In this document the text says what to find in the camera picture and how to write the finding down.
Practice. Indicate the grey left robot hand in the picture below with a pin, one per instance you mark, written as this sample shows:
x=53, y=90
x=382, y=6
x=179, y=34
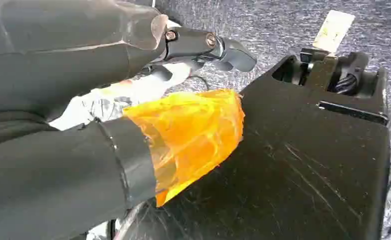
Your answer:
x=66, y=66

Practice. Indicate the black robot foot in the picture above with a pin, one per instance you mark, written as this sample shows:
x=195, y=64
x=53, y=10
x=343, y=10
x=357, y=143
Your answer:
x=298, y=159

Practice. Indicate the pale tape strip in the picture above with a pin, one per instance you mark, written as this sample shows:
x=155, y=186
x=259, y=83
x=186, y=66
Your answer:
x=334, y=30

